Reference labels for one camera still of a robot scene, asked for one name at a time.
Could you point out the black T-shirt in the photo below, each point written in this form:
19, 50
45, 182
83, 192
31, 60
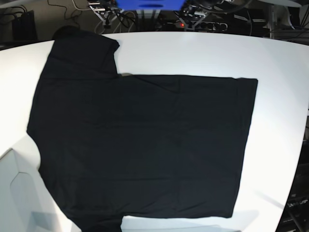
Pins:
152, 146

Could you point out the black power strip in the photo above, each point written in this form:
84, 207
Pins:
202, 26

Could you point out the blue plastic box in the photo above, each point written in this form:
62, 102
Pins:
170, 5

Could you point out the black equipment box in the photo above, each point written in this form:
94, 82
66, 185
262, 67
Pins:
24, 28

